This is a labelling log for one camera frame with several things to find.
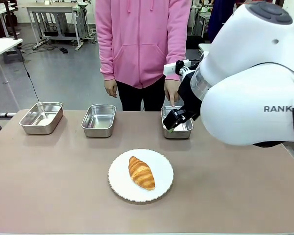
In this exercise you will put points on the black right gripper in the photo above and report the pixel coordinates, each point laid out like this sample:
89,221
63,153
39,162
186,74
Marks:
187,93

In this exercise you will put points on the person's left forearm pink sleeve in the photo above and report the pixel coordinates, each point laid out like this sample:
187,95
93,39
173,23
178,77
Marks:
176,52

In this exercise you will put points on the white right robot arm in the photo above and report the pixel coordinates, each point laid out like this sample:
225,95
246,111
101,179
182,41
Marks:
247,98

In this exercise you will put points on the person's right forearm pink sleeve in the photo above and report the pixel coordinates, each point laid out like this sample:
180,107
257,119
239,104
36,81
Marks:
107,58

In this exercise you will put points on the steel rectangular container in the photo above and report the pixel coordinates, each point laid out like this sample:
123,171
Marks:
41,118
186,131
99,120

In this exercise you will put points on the golden croissant bread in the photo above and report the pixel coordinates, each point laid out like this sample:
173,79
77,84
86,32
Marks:
140,172

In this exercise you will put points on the person's left hand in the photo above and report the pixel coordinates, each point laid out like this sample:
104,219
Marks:
172,91

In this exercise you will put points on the person's right hand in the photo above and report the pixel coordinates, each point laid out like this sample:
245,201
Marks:
111,88

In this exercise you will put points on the black trousers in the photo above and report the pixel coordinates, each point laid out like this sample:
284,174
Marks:
139,98

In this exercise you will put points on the white scalloped plate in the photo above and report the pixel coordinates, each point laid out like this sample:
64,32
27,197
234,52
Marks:
117,176

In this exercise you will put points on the background person dark clothes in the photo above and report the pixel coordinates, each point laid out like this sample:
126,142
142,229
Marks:
219,19

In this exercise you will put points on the black foot pedal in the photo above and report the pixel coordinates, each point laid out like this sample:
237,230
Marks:
63,50

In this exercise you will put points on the grey background workbench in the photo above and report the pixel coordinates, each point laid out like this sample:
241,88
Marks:
56,14

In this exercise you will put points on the white power strip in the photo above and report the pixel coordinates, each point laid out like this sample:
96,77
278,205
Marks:
6,114

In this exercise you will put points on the white side table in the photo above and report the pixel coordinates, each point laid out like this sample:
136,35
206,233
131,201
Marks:
0,47

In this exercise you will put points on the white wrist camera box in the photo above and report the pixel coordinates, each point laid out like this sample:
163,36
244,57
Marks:
171,68

